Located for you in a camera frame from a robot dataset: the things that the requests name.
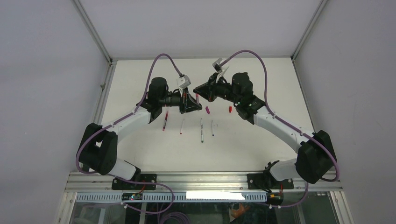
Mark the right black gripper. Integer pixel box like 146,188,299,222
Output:
193,73,241,105

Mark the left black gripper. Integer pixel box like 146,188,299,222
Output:
159,87,202,114

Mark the dark red gel pen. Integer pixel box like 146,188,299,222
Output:
162,111,169,131

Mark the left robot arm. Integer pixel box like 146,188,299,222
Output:
76,76,202,189

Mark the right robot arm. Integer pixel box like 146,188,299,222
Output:
193,72,339,192

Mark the white black marker pen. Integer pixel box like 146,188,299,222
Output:
200,118,204,143

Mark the thin white red pen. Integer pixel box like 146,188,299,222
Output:
179,119,185,135

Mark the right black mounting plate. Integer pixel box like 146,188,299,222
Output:
247,173,294,192

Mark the black mounting plate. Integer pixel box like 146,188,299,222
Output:
247,173,294,192
111,174,157,191

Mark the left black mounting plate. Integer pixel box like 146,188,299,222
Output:
111,174,157,191

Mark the orange object under table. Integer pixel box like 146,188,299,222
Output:
230,203,250,219

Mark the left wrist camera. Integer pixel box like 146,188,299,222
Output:
177,75,191,92

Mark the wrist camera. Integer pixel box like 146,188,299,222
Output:
177,75,191,92
212,58,229,83

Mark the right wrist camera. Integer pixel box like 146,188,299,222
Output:
212,58,229,83

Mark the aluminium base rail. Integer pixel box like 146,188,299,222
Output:
64,171,343,192

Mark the white slotted cable duct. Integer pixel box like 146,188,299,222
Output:
76,191,267,203

